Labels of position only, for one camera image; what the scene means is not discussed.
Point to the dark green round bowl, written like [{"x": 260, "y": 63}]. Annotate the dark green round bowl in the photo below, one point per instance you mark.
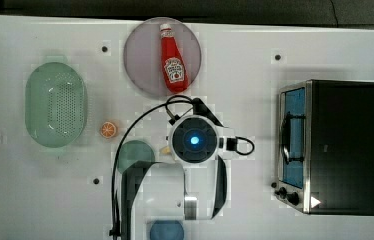
[{"x": 134, "y": 151}]

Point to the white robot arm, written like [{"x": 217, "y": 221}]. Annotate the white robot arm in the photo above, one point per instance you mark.
[{"x": 154, "y": 198}]

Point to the silver black toaster oven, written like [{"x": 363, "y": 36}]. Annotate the silver black toaster oven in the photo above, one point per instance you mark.
[{"x": 325, "y": 150}]

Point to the green plastic colander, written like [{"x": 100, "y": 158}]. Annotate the green plastic colander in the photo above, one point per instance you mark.
[{"x": 55, "y": 103}]

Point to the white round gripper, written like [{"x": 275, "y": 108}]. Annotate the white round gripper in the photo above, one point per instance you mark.
[{"x": 201, "y": 136}]

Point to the red plush ketchup bottle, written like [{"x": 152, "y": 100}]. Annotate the red plush ketchup bottle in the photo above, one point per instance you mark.
[{"x": 173, "y": 67}]

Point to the plush orange slice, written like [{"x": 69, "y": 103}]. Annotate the plush orange slice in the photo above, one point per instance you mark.
[{"x": 108, "y": 130}]

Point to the yellow plush banana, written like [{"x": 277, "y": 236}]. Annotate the yellow plush banana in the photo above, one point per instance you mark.
[{"x": 165, "y": 150}]

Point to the grey round plate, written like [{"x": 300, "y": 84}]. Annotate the grey round plate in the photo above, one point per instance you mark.
[{"x": 142, "y": 55}]

